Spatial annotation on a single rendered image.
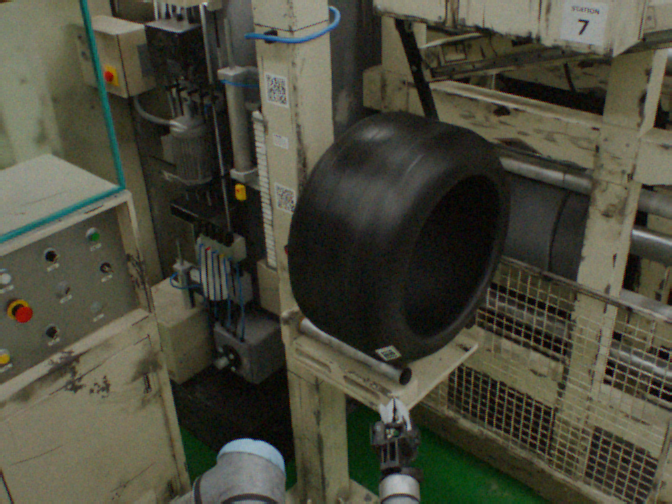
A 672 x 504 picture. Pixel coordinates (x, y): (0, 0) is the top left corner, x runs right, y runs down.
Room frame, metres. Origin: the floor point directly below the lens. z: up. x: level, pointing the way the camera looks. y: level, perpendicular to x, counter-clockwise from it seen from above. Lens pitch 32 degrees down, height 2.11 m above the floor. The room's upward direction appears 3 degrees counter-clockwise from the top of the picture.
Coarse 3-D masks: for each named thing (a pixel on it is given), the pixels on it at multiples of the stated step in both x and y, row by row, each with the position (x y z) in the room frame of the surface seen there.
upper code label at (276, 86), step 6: (264, 72) 1.72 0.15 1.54; (270, 78) 1.71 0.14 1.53; (276, 78) 1.70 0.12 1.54; (282, 78) 1.68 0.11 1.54; (270, 84) 1.71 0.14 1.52; (276, 84) 1.70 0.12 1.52; (282, 84) 1.68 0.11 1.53; (270, 90) 1.71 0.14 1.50; (276, 90) 1.70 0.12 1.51; (282, 90) 1.68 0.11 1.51; (270, 96) 1.71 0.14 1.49; (276, 96) 1.70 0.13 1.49; (282, 96) 1.69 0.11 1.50; (276, 102) 1.70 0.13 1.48; (282, 102) 1.69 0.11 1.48; (288, 108) 1.67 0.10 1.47
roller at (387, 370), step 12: (300, 324) 1.58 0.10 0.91; (312, 336) 1.55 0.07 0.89; (324, 336) 1.52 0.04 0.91; (336, 348) 1.49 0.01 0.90; (348, 348) 1.47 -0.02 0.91; (360, 360) 1.43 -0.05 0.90; (372, 360) 1.41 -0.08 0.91; (384, 372) 1.38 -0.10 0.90; (396, 372) 1.36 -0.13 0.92; (408, 372) 1.37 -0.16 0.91
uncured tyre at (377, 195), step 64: (384, 128) 1.54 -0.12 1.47; (448, 128) 1.53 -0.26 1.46; (320, 192) 1.43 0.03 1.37; (384, 192) 1.36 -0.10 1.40; (448, 192) 1.78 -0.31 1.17; (320, 256) 1.35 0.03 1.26; (384, 256) 1.29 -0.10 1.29; (448, 256) 1.71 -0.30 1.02; (320, 320) 1.37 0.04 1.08; (384, 320) 1.27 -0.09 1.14; (448, 320) 1.48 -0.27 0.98
